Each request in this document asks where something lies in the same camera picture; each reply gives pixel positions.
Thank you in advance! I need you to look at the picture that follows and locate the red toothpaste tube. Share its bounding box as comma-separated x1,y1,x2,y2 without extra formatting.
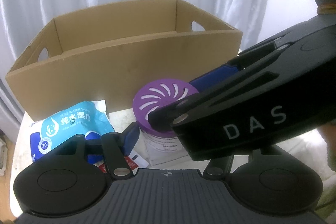
96,156,140,174

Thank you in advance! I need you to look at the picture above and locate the purple lid air freshener jar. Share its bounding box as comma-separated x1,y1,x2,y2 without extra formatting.
132,79,198,153

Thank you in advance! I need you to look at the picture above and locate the white flat box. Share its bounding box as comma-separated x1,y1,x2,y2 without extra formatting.
105,108,211,169

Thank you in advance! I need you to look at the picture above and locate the blue wet wipes pack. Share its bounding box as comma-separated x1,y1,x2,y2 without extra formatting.
30,100,114,162

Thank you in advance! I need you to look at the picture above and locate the brown cardboard box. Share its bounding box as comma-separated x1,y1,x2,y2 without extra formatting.
6,0,243,121

